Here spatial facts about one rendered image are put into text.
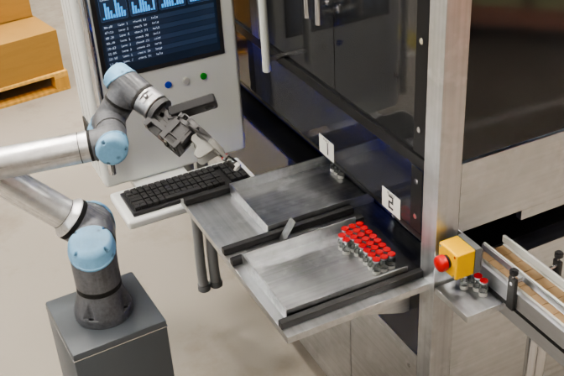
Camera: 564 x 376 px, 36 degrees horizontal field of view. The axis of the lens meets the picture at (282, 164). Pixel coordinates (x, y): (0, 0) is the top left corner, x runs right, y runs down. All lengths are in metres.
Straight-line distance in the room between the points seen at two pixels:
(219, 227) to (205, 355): 1.00
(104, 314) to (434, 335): 0.85
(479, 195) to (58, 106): 3.65
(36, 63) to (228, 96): 2.77
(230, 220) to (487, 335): 0.77
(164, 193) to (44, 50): 2.88
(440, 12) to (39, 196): 1.09
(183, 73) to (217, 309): 1.15
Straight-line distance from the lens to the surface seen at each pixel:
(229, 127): 2.88
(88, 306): 2.26
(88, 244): 2.18
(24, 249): 4.08
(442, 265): 2.04
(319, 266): 2.23
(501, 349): 2.50
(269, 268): 2.24
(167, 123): 2.07
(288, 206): 2.47
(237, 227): 2.40
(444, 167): 1.99
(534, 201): 2.25
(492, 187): 2.13
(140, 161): 2.81
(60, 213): 2.27
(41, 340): 3.55
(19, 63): 5.43
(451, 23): 1.84
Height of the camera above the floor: 2.23
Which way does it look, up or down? 30 degrees down
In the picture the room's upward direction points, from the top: 3 degrees counter-clockwise
